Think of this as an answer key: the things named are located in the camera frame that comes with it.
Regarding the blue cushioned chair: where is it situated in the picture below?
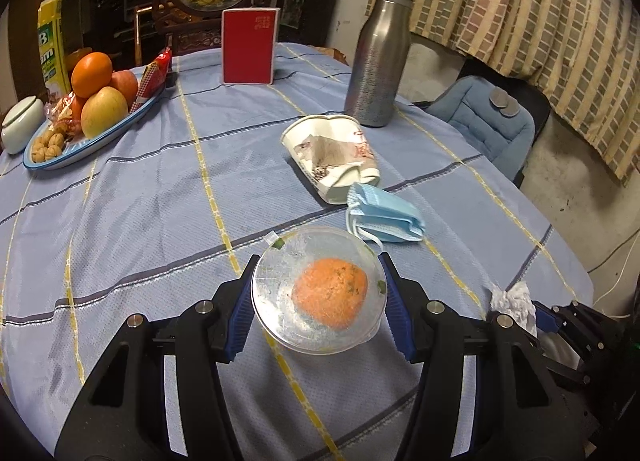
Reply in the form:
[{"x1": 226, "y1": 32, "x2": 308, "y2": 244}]
[{"x1": 412, "y1": 56, "x2": 552, "y2": 187}]

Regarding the striped beige curtain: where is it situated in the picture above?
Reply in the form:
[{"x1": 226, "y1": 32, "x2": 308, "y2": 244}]
[{"x1": 370, "y1": 0, "x2": 640, "y2": 187}]

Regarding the blue checked tablecloth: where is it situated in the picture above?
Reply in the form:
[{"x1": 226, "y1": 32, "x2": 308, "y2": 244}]
[{"x1": 0, "y1": 41, "x2": 596, "y2": 461}]

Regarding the clear plastic bowl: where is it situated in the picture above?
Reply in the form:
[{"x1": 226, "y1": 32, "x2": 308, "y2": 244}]
[{"x1": 250, "y1": 226, "x2": 388, "y2": 354}]

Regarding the blue face mask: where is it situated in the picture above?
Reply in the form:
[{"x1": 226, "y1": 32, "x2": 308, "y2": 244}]
[{"x1": 346, "y1": 181, "x2": 427, "y2": 254}]

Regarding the white cable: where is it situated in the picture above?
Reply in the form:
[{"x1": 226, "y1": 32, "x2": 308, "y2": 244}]
[{"x1": 587, "y1": 238, "x2": 640, "y2": 318}]

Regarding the stainless steel bottle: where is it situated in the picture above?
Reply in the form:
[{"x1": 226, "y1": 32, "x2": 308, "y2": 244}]
[{"x1": 344, "y1": 0, "x2": 415, "y2": 128}]

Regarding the blue rimmed fruit plate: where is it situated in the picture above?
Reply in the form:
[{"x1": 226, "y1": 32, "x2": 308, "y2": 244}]
[{"x1": 23, "y1": 81, "x2": 166, "y2": 172}]

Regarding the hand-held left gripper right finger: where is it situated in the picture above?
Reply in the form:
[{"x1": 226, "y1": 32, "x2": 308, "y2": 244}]
[{"x1": 377, "y1": 252, "x2": 586, "y2": 461}]

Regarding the red box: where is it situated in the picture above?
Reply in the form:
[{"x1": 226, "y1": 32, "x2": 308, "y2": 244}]
[{"x1": 221, "y1": 6, "x2": 279, "y2": 86}]

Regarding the dark wooden chair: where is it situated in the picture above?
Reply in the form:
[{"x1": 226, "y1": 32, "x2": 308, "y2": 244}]
[{"x1": 95, "y1": 0, "x2": 167, "y2": 67}]

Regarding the yellow cereal box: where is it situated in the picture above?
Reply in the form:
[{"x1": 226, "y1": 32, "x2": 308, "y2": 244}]
[{"x1": 37, "y1": 0, "x2": 72, "y2": 98}]

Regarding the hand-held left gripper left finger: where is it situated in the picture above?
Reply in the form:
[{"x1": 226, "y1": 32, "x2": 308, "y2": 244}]
[{"x1": 54, "y1": 253, "x2": 261, "y2": 461}]

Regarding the orange food leftover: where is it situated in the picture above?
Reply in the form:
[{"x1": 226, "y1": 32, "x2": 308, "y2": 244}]
[{"x1": 291, "y1": 258, "x2": 370, "y2": 332}]

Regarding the red apple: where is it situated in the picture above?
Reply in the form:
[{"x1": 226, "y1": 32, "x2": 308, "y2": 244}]
[{"x1": 111, "y1": 70, "x2": 139, "y2": 107}]

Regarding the blue seat cushion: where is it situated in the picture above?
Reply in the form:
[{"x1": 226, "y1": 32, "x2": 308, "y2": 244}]
[{"x1": 425, "y1": 75, "x2": 536, "y2": 179}]

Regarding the large orange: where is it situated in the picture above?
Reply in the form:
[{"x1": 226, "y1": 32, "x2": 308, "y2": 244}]
[{"x1": 71, "y1": 52, "x2": 113, "y2": 99}]

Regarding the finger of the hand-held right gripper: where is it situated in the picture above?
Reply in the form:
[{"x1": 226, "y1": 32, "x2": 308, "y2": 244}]
[
  {"x1": 534, "y1": 300, "x2": 618, "y2": 344},
  {"x1": 542, "y1": 341, "x2": 598, "y2": 388}
]

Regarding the white tissue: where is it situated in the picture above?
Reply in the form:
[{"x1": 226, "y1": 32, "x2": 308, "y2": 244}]
[{"x1": 487, "y1": 281, "x2": 540, "y2": 338}]

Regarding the pile of walnuts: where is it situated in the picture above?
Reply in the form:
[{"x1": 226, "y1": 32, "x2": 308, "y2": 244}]
[{"x1": 31, "y1": 128, "x2": 68, "y2": 163}]

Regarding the clear bag of snacks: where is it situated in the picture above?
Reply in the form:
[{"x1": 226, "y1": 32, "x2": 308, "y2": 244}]
[{"x1": 44, "y1": 96, "x2": 83, "y2": 137}]

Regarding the yellow apple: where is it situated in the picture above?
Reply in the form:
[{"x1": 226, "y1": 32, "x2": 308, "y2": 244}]
[{"x1": 80, "y1": 86, "x2": 129, "y2": 139}]

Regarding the white ceramic jar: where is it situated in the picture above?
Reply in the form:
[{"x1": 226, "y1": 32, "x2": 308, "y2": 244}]
[{"x1": 1, "y1": 95, "x2": 45, "y2": 156}]

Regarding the small red snack packet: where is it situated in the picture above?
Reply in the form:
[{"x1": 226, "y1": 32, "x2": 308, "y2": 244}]
[{"x1": 131, "y1": 48, "x2": 173, "y2": 109}]

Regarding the crumpled paper cup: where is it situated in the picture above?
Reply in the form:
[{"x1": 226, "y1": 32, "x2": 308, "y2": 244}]
[{"x1": 280, "y1": 114, "x2": 379, "y2": 205}]

